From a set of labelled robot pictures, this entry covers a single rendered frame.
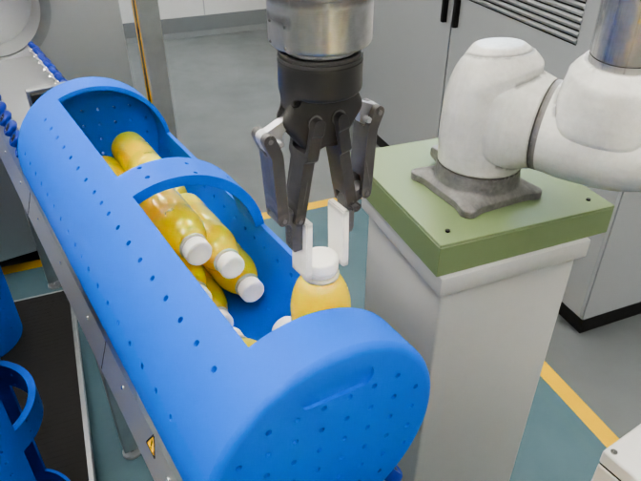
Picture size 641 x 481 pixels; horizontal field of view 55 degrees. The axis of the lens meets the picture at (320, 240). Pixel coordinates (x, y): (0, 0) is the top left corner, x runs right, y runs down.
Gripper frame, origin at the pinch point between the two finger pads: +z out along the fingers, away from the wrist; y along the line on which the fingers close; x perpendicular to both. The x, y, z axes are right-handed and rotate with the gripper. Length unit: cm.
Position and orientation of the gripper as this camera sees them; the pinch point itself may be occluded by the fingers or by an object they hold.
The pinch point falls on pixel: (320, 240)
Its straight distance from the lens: 64.9
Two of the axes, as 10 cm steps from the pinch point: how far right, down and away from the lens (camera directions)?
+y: -8.4, 3.1, -4.4
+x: 5.4, 4.8, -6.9
